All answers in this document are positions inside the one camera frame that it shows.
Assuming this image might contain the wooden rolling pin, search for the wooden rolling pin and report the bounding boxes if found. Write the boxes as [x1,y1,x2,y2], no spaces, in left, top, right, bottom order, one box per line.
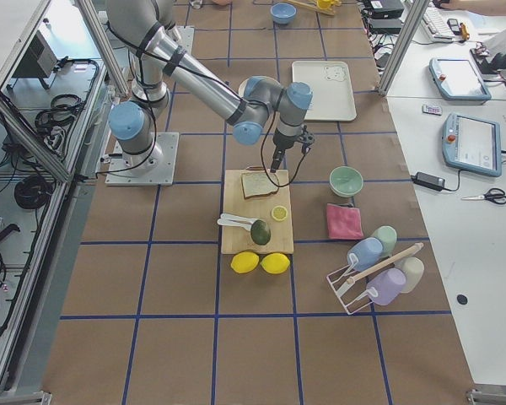
[346,242,424,285]

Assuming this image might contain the green bowl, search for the green bowl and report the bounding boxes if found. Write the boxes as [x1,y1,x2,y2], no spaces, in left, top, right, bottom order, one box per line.
[329,166,363,197]

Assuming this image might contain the white wire cup rack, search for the white wire cup rack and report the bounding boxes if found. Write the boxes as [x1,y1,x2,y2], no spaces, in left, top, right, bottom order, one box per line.
[326,262,381,315]

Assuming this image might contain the bread slice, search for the bread slice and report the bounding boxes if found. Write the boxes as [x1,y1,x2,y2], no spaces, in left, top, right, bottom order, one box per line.
[240,171,279,199]

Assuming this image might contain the pink cloth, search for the pink cloth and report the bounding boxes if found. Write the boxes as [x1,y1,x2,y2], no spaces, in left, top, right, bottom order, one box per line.
[326,203,363,240]

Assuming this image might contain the avocado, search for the avocado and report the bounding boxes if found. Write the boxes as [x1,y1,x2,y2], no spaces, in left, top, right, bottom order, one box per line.
[250,219,272,246]

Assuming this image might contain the wooden cup rack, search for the wooden cup rack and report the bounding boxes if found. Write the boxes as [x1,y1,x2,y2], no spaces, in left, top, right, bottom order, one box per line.
[288,0,342,17]

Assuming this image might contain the black power adapter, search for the black power adapter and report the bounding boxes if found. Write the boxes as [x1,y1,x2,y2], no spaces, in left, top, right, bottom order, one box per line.
[411,171,445,192]

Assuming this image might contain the whole lemon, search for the whole lemon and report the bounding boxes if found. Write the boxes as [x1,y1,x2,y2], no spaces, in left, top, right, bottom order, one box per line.
[230,251,260,274]
[261,252,290,274]

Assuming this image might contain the blue cup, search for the blue cup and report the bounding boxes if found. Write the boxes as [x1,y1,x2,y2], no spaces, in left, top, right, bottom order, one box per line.
[347,237,383,272]

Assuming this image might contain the lemon slice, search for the lemon slice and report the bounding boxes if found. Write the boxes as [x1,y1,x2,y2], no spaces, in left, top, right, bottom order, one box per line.
[271,205,288,222]

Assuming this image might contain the whole lemon left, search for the whole lemon left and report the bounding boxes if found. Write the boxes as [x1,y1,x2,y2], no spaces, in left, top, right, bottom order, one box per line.
[230,251,260,274]

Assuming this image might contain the blue bowl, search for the blue bowl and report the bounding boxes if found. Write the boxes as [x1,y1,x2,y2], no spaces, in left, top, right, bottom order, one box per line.
[270,3,297,25]

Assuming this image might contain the green cup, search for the green cup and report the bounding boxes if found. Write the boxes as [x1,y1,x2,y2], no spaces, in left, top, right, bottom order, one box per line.
[371,225,397,258]

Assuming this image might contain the aluminium frame post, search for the aluminium frame post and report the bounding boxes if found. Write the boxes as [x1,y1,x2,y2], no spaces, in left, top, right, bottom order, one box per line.
[378,0,429,96]

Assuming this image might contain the beige cup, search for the beige cup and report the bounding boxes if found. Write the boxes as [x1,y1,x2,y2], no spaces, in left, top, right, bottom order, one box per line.
[395,256,424,294]

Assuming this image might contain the purple cup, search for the purple cup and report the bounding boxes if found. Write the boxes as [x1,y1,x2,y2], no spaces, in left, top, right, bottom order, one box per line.
[366,267,406,305]

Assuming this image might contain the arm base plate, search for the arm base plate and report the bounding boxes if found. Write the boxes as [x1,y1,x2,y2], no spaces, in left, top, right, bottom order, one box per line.
[105,132,180,186]

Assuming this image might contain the scissors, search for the scissors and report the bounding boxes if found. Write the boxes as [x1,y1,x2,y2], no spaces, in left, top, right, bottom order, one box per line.
[461,187,506,206]

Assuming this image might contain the wooden cutting board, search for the wooden cutting board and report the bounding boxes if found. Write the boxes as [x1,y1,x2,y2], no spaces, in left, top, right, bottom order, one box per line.
[220,168,295,256]

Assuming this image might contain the teach pendant near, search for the teach pendant near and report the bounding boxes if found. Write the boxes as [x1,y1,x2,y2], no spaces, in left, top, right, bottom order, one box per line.
[441,113,502,177]

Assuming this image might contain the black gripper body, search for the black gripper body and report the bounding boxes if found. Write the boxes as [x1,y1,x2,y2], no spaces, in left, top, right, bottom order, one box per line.
[273,120,315,157]

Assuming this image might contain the whole lemon right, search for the whole lemon right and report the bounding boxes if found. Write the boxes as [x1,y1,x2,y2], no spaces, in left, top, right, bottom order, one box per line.
[261,252,290,274]

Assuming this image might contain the teach pendant far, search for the teach pendant far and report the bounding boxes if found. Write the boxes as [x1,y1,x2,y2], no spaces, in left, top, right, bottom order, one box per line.
[428,58,492,103]

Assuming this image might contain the yellow mug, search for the yellow mug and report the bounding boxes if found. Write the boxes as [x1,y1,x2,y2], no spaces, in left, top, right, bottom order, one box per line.
[316,0,334,10]

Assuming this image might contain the teach pendant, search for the teach pendant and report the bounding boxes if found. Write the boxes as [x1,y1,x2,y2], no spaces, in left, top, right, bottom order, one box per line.
[428,58,492,103]
[441,113,502,177]

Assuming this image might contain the cream bear tray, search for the cream bear tray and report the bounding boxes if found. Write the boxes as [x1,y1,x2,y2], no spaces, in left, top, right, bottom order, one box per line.
[292,61,357,122]

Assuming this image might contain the white plastic spoon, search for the white plastic spoon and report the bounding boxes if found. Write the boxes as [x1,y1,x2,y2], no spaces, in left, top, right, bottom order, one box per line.
[217,218,252,231]

